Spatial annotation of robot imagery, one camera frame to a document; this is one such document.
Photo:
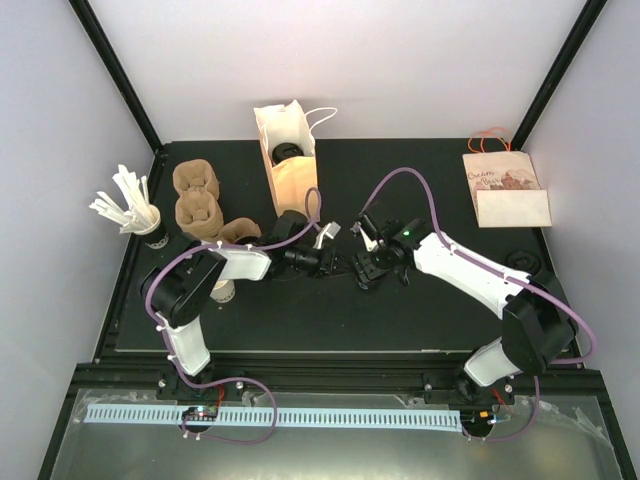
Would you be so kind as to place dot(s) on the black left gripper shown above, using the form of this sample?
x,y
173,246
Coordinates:
x,y
327,262

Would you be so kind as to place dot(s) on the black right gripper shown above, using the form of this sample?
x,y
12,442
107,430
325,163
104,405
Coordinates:
x,y
366,270

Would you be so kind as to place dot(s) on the black lid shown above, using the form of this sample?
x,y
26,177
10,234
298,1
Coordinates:
x,y
524,260
285,151

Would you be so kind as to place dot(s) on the brown paper takeout bag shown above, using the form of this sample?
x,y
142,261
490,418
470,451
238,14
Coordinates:
x,y
290,180

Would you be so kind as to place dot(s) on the brown pulp cup carrier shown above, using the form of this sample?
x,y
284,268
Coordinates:
x,y
238,229

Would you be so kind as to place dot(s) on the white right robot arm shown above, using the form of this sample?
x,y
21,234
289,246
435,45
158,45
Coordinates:
x,y
536,325

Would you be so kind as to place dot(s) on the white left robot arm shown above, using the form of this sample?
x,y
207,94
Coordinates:
x,y
182,279

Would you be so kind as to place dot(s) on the white paper coffee cup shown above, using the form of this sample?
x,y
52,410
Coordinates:
x,y
223,291

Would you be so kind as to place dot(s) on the stack of pulp cup carriers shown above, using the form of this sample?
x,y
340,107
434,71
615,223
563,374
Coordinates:
x,y
197,210

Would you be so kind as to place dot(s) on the cup of white wrapped stirrers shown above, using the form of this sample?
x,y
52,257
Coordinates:
x,y
140,218

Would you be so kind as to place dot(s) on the printed paper bag orange handles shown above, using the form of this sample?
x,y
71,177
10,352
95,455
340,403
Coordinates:
x,y
503,184

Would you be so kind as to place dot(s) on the light blue cable duct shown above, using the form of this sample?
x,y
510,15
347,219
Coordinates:
x,y
434,420

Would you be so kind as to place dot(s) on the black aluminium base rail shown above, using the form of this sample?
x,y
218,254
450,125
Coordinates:
x,y
434,378

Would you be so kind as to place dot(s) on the black right frame post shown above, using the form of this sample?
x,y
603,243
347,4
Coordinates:
x,y
577,35

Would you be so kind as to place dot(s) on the black frame post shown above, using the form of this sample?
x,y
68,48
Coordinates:
x,y
107,54
577,35

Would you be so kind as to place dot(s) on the black left frame post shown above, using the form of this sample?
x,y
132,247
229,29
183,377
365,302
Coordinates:
x,y
107,54

